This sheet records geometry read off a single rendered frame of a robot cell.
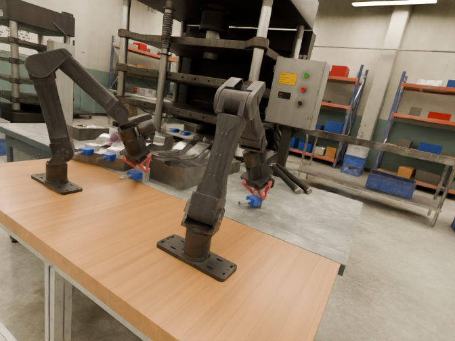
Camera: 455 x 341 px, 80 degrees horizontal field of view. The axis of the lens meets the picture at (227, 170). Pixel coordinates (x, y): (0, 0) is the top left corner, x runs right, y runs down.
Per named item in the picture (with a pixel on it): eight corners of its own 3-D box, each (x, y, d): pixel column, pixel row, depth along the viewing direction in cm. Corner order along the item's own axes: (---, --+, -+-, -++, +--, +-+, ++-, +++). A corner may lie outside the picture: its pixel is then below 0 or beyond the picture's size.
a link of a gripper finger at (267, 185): (261, 190, 107) (257, 170, 102) (275, 196, 102) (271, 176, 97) (249, 199, 104) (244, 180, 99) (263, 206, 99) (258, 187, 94)
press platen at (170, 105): (248, 153, 170) (253, 124, 166) (110, 116, 227) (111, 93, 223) (288, 145, 242) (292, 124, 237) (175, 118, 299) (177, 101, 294)
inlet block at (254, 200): (242, 212, 96) (245, 198, 95) (233, 207, 100) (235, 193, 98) (267, 208, 105) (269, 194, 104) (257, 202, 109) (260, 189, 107)
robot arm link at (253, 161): (249, 159, 101) (246, 143, 97) (264, 160, 98) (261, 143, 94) (243, 170, 96) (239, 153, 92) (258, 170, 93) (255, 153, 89)
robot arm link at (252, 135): (244, 132, 95) (229, 63, 68) (269, 138, 92) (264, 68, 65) (231, 162, 90) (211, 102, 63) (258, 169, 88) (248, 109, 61)
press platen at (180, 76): (255, 115, 164) (262, 82, 159) (111, 86, 221) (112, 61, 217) (294, 118, 236) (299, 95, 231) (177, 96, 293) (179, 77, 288)
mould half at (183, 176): (181, 190, 107) (186, 157, 104) (135, 172, 119) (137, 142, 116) (239, 171, 150) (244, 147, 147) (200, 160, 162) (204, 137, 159)
